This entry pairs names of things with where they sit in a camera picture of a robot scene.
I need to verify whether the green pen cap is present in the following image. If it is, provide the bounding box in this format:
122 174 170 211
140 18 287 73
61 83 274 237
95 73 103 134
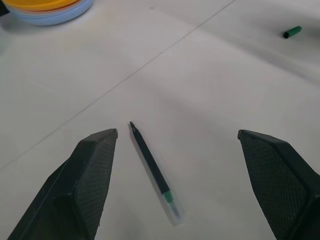
282 25 303 40

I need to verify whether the black pen with green band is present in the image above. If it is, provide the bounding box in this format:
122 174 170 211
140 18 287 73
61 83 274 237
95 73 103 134
128 121 185 225

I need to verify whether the orange plate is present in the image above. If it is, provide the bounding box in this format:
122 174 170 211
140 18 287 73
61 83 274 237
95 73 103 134
5 0 82 14

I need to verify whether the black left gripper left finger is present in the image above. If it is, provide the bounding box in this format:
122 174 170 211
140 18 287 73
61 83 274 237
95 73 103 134
0 128 119 240

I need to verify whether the stack of coloured plates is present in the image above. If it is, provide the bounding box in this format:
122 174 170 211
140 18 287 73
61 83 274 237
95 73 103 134
4 0 95 27

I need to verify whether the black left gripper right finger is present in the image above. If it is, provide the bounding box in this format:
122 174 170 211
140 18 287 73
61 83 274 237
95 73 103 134
236 129 320 240

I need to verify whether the yellow plate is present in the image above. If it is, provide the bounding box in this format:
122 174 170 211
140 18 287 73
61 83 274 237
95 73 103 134
4 0 76 12

